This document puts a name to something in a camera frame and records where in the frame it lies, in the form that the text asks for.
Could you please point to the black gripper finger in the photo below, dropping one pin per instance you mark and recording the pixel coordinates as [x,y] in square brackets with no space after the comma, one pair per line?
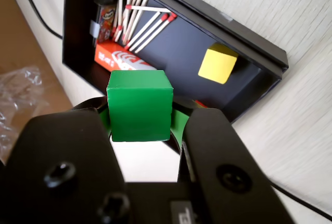
[64,143]
[212,141]

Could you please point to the green wooden cube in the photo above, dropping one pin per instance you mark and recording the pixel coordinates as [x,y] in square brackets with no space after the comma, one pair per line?
[140,104]

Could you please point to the black box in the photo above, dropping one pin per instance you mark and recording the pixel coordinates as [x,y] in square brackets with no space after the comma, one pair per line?
[181,45]

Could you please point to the brown cardboard box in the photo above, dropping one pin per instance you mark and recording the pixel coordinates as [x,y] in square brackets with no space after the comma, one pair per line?
[23,40]

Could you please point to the small red object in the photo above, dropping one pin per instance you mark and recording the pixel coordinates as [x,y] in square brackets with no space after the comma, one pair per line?
[201,103]

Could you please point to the clear plastic wrap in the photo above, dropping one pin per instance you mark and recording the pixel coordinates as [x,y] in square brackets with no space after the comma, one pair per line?
[18,94]

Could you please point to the yellow wooden cube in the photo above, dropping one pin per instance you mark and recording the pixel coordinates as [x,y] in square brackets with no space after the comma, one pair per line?
[217,63]

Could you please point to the orange matchbox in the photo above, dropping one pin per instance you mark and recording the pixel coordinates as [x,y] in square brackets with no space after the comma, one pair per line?
[116,58]

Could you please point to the red-tipped wooden match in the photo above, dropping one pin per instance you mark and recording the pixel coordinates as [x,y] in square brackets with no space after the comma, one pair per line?
[138,17]
[147,8]
[155,32]
[120,3]
[135,14]
[124,19]
[145,30]
[127,8]
[150,33]

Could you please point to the black printed lighter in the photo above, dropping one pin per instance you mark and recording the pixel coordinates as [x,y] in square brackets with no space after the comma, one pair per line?
[105,19]

